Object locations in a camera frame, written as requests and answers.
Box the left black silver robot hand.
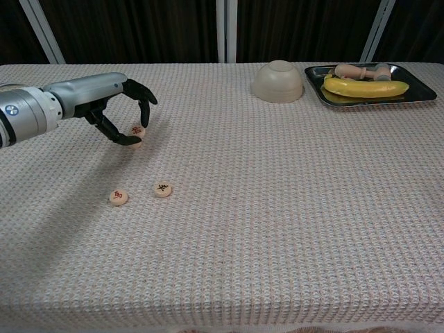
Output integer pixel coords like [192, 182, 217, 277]
[43, 71, 158, 146]

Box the chess piece black character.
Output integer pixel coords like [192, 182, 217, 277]
[153, 182, 173, 199]

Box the black curtain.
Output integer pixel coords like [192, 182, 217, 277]
[376, 0, 444, 64]
[40, 0, 219, 65]
[235, 0, 381, 64]
[0, 0, 49, 66]

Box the beige upturned bowl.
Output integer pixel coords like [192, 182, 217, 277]
[250, 59, 305, 104]

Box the beige woven tablecloth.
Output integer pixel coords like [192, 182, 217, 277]
[0, 62, 444, 333]

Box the wooden toy pin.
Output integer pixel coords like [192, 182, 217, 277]
[334, 63, 368, 80]

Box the yellow banana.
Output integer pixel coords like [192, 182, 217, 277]
[323, 74, 410, 99]

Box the rectangular metal tray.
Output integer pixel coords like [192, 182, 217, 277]
[304, 62, 438, 108]

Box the white frame post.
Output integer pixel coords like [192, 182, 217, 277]
[359, 0, 396, 63]
[19, 0, 67, 65]
[215, 0, 238, 64]

